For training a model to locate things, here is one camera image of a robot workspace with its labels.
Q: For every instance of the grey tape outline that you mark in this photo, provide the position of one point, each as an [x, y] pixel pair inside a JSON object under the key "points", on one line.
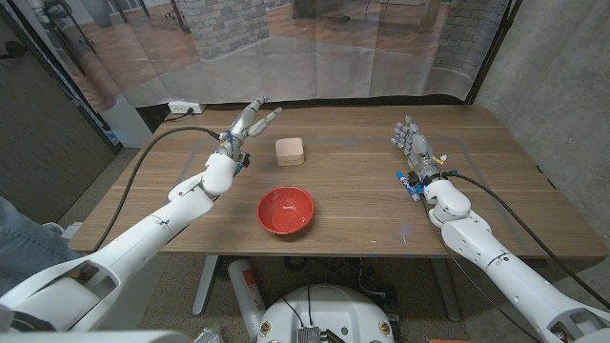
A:
{"points": [[357, 139]]}

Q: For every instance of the white power strip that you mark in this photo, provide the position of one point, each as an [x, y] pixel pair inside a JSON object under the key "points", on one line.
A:
{"points": [[183, 107]]}

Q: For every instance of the blue and white marker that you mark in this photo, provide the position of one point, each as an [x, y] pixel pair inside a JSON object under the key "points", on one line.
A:
{"points": [[404, 181]]}

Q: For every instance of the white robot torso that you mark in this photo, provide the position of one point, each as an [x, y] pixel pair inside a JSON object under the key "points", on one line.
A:
{"points": [[329, 309]]}

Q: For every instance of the dark grey partition panel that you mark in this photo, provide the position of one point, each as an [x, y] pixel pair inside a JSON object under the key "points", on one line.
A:
{"points": [[43, 143]]}

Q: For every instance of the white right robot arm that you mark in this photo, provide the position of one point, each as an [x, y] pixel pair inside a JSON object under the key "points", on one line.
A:
{"points": [[500, 267]]}

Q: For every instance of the white table leg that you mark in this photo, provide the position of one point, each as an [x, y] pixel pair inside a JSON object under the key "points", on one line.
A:
{"points": [[205, 286]]}

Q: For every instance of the white cylinder with orange label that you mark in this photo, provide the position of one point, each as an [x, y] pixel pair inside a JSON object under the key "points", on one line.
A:
{"points": [[248, 295]]}

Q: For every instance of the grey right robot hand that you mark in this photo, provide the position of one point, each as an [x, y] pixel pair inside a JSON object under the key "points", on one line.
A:
{"points": [[419, 147]]}

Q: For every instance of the black backdrop frame pole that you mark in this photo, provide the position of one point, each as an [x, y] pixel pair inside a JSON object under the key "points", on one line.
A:
{"points": [[491, 52], [62, 76]]}

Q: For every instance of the grey table leg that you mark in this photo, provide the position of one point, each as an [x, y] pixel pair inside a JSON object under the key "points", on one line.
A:
{"points": [[448, 295]]}

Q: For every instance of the person in blue jeans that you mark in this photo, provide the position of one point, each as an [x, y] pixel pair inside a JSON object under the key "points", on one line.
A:
{"points": [[24, 243]]}

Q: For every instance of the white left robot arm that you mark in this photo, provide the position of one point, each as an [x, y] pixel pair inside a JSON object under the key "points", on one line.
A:
{"points": [[143, 233]]}

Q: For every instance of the red bowl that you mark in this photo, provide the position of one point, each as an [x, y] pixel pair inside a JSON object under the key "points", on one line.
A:
{"points": [[285, 209]]}

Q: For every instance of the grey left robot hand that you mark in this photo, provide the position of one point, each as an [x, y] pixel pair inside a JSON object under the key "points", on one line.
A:
{"points": [[240, 128]]}

